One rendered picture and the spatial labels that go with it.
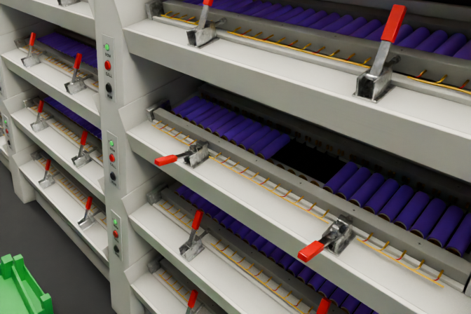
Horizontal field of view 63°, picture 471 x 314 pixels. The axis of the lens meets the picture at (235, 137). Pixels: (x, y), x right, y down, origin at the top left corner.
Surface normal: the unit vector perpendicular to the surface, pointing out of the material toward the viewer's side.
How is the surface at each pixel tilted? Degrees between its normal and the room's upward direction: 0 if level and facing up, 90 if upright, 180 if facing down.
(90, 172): 17
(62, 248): 0
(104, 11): 90
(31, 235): 0
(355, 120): 107
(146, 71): 90
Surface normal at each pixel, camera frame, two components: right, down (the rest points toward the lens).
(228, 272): -0.11, -0.80
